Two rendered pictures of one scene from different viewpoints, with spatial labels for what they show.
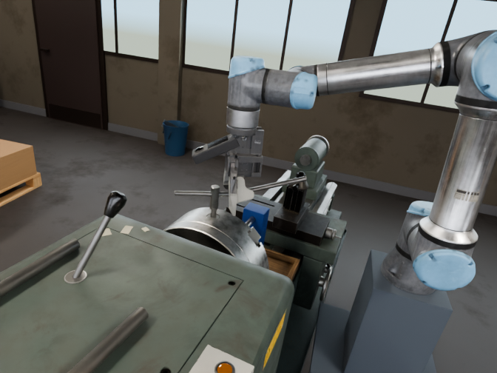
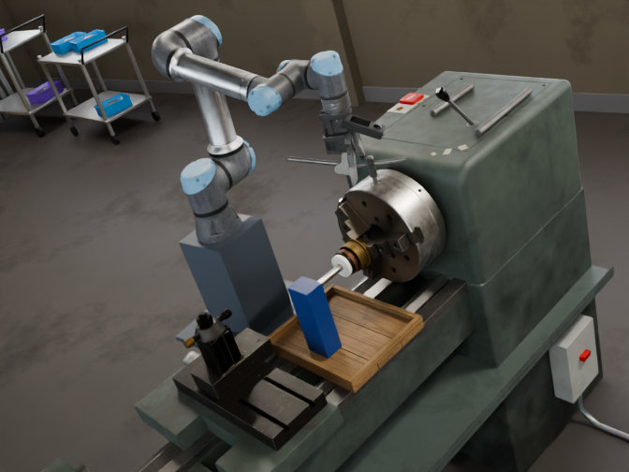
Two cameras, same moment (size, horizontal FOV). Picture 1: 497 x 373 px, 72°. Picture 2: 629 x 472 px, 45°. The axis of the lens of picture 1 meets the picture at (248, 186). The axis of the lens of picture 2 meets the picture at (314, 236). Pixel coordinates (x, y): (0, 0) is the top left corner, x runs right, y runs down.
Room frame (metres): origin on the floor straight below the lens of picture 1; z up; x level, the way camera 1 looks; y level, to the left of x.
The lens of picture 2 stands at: (2.48, 0.98, 2.24)
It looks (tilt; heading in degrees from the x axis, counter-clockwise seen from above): 30 degrees down; 214
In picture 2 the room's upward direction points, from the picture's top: 18 degrees counter-clockwise
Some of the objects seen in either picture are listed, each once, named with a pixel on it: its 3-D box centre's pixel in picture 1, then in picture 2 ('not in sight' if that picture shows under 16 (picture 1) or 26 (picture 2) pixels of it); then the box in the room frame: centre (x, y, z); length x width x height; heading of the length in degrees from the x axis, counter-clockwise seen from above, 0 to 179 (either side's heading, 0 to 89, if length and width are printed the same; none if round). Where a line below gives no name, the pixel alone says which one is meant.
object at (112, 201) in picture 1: (116, 204); (442, 95); (0.52, 0.23, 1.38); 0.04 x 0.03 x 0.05; 160
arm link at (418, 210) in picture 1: (427, 228); (203, 184); (0.81, -0.49, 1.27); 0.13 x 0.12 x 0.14; 168
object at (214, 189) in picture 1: (214, 206); (373, 174); (0.77, 0.08, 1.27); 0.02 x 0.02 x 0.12
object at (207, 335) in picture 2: (299, 182); (208, 328); (1.31, -0.21, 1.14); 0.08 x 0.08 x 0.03
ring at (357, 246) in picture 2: not in sight; (354, 256); (0.90, 0.03, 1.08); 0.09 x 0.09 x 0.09; 70
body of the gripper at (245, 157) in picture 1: (242, 151); (340, 129); (0.79, 0.02, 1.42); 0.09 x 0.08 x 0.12; 103
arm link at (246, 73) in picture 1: (246, 83); (328, 75); (0.79, 0.03, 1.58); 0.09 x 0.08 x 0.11; 78
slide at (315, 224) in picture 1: (277, 217); (245, 390); (1.33, -0.15, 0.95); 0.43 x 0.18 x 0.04; 70
